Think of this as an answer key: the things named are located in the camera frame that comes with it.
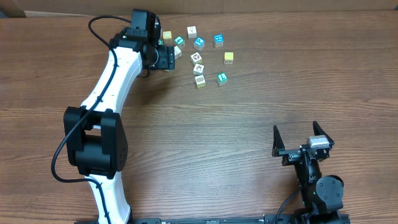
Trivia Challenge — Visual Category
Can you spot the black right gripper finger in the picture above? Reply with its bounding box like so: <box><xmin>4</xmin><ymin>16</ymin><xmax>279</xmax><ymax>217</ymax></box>
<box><xmin>272</xmin><ymin>125</ymin><xmax>285</xmax><ymax>157</ymax></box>
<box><xmin>312</xmin><ymin>121</ymin><xmax>335</xmax><ymax>146</ymax></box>

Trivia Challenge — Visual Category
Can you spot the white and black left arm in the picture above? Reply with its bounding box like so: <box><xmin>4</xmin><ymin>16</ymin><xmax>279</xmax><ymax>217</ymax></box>
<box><xmin>51</xmin><ymin>9</ymin><xmax>175</xmax><ymax>223</ymax></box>

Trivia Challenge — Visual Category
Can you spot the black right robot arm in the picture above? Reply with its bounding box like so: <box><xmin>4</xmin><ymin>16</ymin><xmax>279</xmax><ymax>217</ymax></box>
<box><xmin>272</xmin><ymin>121</ymin><xmax>350</xmax><ymax>223</ymax></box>

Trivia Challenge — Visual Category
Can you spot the white block blue side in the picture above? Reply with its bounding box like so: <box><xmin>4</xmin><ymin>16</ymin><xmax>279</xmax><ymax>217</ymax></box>
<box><xmin>174</xmin><ymin>46</ymin><xmax>182</xmax><ymax>60</ymax></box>

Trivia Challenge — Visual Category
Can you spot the green number four block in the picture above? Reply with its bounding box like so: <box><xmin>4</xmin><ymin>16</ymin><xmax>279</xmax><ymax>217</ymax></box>
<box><xmin>174</xmin><ymin>36</ymin><xmax>185</xmax><ymax>48</ymax></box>

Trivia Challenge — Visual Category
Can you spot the yellow top wooden block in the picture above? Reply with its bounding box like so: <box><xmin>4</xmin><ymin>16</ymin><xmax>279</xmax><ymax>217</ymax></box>
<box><xmin>162</xmin><ymin>31</ymin><xmax>173</xmax><ymax>45</ymax></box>

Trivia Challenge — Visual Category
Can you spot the white block brown animal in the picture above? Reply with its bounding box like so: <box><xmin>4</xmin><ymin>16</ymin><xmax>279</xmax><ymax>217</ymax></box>
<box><xmin>190</xmin><ymin>52</ymin><xmax>203</xmax><ymax>65</ymax></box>

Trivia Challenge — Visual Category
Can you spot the blue P wooden block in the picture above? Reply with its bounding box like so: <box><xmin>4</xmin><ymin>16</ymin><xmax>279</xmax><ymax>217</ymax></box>
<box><xmin>193</xmin><ymin>37</ymin><xmax>205</xmax><ymax>51</ymax></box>

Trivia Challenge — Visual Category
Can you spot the white wooden block top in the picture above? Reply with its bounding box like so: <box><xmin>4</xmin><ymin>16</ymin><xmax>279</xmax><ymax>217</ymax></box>
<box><xmin>187</xmin><ymin>26</ymin><xmax>197</xmax><ymax>39</ymax></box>

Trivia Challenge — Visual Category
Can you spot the white block brown acorn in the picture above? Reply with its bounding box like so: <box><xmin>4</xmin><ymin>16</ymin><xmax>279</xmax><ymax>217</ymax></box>
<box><xmin>193</xmin><ymin>63</ymin><xmax>205</xmax><ymax>76</ymax></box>

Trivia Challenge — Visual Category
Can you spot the yellow sided picture block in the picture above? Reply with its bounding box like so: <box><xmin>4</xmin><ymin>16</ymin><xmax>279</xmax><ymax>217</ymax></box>
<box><xmin>195</xmin><ymin>75</ymin><xmax>206</xmax><ymax>88</ymax></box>

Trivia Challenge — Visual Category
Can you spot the blue top wooden block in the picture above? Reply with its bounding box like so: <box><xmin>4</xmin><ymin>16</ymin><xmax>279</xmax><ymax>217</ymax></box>
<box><xmin>213</xmin><ymin>34</ymin><xmax>224</xmax><ymax>48</ymax></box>

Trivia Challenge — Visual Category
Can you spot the green L wooden block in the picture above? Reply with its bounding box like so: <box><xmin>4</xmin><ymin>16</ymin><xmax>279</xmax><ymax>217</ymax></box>
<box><xmin>217</xmin><ymin>73</ymin><xmax>228</xmax><ymax>86</ymax></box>

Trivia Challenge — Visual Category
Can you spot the yellow top block right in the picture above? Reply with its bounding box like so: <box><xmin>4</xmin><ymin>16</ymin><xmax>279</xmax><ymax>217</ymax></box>
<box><xmin>224</xmin><ymin>52</ymin><xmax>234</xmax><ymax>65</ymax></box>

